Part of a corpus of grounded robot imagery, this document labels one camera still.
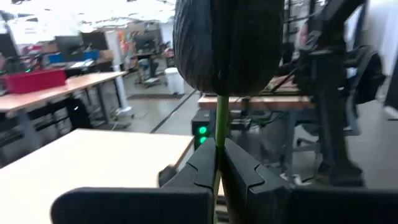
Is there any small wooden table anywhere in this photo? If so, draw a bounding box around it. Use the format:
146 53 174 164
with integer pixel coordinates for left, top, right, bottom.
197 94 314 175

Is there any white trash bin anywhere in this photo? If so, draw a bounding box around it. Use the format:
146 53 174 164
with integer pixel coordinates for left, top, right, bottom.
164 67 187 96

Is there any white pillar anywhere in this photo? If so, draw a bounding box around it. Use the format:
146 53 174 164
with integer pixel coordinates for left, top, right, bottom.
104 30 134 115

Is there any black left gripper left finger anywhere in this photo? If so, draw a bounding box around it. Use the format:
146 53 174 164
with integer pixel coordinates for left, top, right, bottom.
50 138 219 224

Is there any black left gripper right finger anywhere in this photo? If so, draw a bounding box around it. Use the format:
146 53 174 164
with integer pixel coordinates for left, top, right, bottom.
221 138 398 224

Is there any blue plastic bin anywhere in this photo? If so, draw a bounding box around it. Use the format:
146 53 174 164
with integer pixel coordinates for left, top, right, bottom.
83 50 101 61
47 52 65 65

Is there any long wooden workbench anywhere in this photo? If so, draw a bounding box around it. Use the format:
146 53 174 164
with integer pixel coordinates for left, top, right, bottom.
0 70 129 150

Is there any black tulip with green leaf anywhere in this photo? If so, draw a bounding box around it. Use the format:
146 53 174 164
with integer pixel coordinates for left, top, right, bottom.
172 0 285 224

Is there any black computer with green lights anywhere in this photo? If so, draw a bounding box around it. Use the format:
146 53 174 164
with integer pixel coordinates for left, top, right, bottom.
190 108 218 151

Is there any black bag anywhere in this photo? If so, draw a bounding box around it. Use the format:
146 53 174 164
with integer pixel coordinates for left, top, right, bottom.
66 97 93 130

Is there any black monitor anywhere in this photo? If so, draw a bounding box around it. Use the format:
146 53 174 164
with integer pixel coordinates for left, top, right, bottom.
81 31 108 51
53 35 83 62

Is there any long red plastic bin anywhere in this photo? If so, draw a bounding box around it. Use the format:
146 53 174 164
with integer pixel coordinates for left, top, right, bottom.
4 68 68 95

